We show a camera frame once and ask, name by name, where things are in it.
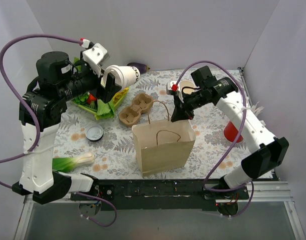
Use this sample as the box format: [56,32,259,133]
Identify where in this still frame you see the stack of white paper cups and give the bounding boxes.
[179,80,196,95]

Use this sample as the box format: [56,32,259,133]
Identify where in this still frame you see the white paper coffee cup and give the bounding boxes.
[117,66,141,89]

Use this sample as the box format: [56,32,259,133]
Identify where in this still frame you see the brown pulp cup carrier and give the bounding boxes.
[119,92,154,127]

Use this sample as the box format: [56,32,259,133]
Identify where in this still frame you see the brown paper bag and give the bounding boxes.
[132,109,196,177]

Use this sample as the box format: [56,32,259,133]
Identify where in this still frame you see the white plastic cup lid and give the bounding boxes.
[102,65,124,87]

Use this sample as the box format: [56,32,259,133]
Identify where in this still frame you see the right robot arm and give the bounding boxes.
[166,66,289,199]

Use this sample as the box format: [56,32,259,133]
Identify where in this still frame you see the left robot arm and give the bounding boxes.
[12,48,140,204]

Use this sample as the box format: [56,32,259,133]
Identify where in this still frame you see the yellow cabbage leaf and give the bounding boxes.
[113,87,129,104]

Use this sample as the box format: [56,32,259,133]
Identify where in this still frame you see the green plastic tray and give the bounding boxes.
[72,87,129,120]

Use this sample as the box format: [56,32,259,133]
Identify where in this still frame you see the red orange pepper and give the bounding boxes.
[87,93,97,105]

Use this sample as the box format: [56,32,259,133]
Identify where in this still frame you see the green lettuce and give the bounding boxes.
[72,93,115,120]

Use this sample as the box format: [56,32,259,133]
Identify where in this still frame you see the stack of white lids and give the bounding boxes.
[85,124,104,142]

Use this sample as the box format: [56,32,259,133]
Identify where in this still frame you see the purple eggplant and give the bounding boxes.
[127,62,150,74]

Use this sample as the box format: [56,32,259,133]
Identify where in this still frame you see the red cup holder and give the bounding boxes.
[223,121,238,143]

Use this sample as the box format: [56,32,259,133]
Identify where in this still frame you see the white paper straws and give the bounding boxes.
[246,97,264,117]

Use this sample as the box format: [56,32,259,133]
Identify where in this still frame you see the green bok choy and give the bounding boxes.
[52,152,95,173]

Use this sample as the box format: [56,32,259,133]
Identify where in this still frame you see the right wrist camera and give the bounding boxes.
[166,81,184,103]

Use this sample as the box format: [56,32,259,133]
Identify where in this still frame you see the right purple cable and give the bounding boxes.
[176,59,255,219]

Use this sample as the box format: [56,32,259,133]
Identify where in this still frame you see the purple cable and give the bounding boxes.
[176,59,255,219]
[0,33,118,228]

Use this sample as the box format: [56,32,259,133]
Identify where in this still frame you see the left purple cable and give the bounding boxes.
[0,33,118,228]

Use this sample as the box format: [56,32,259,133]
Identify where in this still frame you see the black metal base rail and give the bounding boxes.
[70,178,251,212]

